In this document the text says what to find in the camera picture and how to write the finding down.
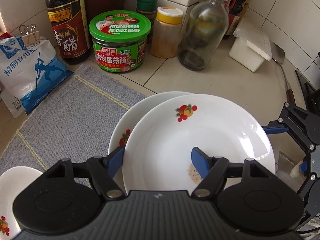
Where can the green lid mushroom sauce jar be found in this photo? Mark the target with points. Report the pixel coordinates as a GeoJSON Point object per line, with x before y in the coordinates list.
{"type": "Point", "coordinates": [119, 40]}

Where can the dark vinegar bottle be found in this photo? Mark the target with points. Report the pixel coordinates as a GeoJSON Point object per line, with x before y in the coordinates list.
{"type": "Point", "coordinates": [70, 29]}

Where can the white plate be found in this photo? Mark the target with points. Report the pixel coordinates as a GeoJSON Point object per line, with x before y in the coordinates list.
{"type": "Point", "coordinates": [129, 120]}
{"type": "Point", "coordinates": [13, 182]}
{"type": "Point", "coordinates": [158, 152]}

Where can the white plastic seasoning box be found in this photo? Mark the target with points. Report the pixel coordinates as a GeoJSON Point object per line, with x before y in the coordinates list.
{"type": "Point", "coordinates": [251, 46]}

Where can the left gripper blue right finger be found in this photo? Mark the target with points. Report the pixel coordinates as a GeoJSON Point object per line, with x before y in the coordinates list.
{"type": "Point", "coordinates": [212, 171]}

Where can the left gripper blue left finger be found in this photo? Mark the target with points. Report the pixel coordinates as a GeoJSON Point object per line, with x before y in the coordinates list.
{"type": "Point", "coordinates": [102, 171]}

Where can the right gloved hand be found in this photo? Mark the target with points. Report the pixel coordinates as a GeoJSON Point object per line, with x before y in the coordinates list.
{"type": "Point", "coordinates": [297, 172]}

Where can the white blue salt bag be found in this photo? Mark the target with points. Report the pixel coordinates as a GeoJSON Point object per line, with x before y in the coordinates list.
{"type": "Point", "coordinates": [30, 73]}

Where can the clear glass bottle red cap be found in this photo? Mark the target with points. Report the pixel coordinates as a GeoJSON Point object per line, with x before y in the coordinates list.
{"type": "Point", "coordinates": [206, 26]}

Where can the white plate back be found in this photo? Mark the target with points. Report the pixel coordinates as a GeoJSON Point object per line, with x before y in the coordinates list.
{"type": "Point", "coordinates": [13, 182]}

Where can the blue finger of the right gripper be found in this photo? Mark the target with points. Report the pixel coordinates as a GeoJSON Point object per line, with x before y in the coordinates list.
{"type": "Point", "coordinates": [296, 129]}
{"type": "Point", "coordinates": [310, 169]}

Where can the yellow lid spice jar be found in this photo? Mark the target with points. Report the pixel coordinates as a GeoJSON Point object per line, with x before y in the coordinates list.
{"type": "Point", "coordinates": [166, 32]}

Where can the metal spatula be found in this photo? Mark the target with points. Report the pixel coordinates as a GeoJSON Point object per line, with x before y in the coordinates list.
{"type": "Point", "coordinates": [278, 56]}

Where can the grey checked table mat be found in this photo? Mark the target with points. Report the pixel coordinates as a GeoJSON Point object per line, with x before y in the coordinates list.
{"type": "Point", "coordinates": [76, 121]}

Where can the green lid small jar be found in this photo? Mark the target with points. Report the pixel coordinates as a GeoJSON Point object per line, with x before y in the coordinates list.
{"type": "Point", "coordinates": [147, 8]}

